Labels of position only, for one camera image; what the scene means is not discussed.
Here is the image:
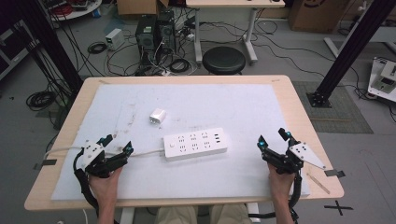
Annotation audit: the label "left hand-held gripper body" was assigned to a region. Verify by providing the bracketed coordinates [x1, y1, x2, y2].
[79, 142, 127, 179]

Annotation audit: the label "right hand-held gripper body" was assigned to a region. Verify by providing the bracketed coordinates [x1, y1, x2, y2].
[262, 141, 327, 175]

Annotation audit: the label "white charger plug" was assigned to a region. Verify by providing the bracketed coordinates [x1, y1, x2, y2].
[148, 107, 167, 126]

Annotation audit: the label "white power strip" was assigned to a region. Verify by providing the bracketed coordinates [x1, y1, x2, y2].
[163, 127, 229, 162]

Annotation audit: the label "person's left hand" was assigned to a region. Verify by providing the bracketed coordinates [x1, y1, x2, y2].
[88, 166, 124, 203]

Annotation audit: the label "person's right hand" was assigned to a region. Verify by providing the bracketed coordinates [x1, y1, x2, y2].
[267, 162, 297, 203]

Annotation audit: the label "thin wooden stick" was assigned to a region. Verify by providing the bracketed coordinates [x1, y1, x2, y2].
[306, 172, 332, 195]

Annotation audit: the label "black tape strip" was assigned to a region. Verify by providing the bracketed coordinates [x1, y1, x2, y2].
[33, 159, 58, 171]
[323, 169, 347, 179]

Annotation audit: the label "grey floor mat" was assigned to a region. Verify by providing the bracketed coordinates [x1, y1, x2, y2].
[292, 80, 375, 135]

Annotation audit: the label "white foam mat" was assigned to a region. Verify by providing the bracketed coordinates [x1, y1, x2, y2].
[50, 83, 312, 202]

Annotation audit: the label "white table leg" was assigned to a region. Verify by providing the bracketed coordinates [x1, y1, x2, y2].
[120, 206, 136, 224]
[246, 203, 262, 224]

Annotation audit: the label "black tape cross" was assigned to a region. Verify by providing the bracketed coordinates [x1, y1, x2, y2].
[323, 200, 355, 217]

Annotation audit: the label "person's leg beige trousers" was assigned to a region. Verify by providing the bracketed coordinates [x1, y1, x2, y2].
[208, 203, 253, 224]
[154, 204, 199, 224]

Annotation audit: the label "black round stool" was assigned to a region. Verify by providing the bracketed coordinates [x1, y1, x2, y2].
[202, 46, 247, 76]

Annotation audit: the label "white power supply box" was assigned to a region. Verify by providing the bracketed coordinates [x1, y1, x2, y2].
[105, 28, 126, 51]

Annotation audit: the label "black computer tower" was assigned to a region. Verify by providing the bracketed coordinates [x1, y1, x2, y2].
[156, 10, 177, 54]
[135, 14, 159, 65]

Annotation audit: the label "white device on floor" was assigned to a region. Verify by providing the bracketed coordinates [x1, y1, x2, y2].
[367, 56, 396, 104]

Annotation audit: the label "large cardboard box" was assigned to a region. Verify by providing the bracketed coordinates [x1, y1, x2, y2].
[288, 0, 351, 34]

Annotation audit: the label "round white table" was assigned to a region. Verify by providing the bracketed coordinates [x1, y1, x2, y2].
[40, 0, 103, 22]

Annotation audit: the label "white desk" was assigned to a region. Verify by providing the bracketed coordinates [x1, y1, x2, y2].
[185, 0, 286, 65]

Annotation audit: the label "white power strip cable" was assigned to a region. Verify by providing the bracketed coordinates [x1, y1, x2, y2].
[43, 146, 166, 161]

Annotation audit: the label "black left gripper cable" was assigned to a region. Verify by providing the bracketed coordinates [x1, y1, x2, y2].
[72, 148, 101, 213]

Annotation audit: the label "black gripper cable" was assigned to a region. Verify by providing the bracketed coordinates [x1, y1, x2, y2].
[247, 171, 304, 224]
[72, 148, 101, 213]

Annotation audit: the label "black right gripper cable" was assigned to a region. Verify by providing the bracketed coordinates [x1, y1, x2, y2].
[247, 171, 304, 224]

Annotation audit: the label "coiled black cable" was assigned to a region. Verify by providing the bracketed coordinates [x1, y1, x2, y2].
[25, 91, 58, 112]
[169, 58, 191, 75]
[87, 41, 108, 55]

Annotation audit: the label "black aluminium post with base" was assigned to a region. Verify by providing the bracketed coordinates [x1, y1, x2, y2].
[306, 0, 396, 108]

